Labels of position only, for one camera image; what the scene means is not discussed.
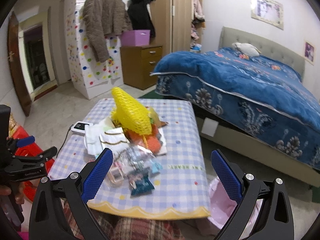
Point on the large wall picture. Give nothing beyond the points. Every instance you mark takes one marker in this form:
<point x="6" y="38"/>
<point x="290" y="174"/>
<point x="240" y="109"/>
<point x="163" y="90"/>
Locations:
<point x="268" y="11"/>

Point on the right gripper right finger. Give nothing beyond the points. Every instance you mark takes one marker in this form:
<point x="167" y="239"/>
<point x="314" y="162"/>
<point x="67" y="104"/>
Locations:
<point x="274" y="220"/>

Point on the white pillow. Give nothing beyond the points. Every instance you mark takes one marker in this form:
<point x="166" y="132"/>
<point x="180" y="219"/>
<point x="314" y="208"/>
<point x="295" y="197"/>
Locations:
<point x="247" y="49"/>

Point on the white electronic device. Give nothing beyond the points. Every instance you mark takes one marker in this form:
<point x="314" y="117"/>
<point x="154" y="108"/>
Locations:
<point x="79" y="127"/>

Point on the orange fuzzy cloth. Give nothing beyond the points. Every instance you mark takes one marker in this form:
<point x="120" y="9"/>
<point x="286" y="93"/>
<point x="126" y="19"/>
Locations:
<point x="141" y="140"/>

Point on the plaid trousers leg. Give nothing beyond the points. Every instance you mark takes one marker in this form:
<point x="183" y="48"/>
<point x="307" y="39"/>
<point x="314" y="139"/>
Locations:
<point x="116" y="227"/>

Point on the black hanging coat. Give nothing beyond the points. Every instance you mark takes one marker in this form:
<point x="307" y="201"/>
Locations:
<point x="140" y="15"/>

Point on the yellow foam fruit net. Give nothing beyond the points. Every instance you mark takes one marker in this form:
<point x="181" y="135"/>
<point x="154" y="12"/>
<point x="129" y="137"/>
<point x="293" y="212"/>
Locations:
<point x="130" y="113"/>

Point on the teal snack packet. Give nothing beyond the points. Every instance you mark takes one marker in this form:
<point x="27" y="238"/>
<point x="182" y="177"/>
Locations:
<point x="140" y="185"/>

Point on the clear plastic wrapper pile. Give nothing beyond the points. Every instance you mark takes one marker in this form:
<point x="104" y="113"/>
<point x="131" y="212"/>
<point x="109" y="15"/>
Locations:
<point x="131" y="161"/>

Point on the polka dot white cabinet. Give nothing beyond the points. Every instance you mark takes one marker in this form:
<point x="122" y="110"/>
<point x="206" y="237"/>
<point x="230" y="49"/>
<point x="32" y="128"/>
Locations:
<point x="90" y="77"/>

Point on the person's left hand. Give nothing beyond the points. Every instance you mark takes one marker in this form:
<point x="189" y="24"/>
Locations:
<point x="19" y="195"/>

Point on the purple storage box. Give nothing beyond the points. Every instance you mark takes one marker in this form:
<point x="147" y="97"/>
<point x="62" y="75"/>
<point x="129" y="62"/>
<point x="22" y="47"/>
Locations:
<point x="135" y="38"/>

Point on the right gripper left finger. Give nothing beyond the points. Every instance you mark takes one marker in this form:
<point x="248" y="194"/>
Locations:
<point x="47" y="220"/>

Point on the white gold-trimmed bag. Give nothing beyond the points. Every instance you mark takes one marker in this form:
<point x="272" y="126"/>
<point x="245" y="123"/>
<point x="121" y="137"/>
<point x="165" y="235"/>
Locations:
<point x="114" y="139"/>

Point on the pink trash bag bin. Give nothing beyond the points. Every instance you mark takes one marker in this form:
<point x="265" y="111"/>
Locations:
<point x="221" y="208"/>

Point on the hanging pink clothes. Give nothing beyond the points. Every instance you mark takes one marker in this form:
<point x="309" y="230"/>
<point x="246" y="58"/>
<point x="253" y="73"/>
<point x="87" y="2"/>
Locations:
<point x="197" y="10"/>

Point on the brown wooden drawer cabinet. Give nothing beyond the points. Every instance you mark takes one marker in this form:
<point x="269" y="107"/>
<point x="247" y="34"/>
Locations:
<point x="137" y="64"/>

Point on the blue floral bed blanket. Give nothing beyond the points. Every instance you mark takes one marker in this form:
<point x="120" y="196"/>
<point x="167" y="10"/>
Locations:
<point x="260" y="96"/>

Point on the small wall picture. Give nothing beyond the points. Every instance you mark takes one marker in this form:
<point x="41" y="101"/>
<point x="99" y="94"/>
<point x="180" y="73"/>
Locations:
<point x="309" y="52"/>

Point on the wooden wardrobe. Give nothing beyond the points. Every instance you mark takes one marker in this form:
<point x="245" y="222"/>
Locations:
<point x="176" y="25"/>

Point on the brown quilted jacket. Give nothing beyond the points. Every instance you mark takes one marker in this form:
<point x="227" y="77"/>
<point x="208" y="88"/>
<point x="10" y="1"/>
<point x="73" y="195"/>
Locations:
<point x="103" y="18"/>

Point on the brown wooden door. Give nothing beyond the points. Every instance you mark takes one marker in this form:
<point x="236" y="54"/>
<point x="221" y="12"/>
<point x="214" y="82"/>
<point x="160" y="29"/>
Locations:
<point x="15" y="66"/>

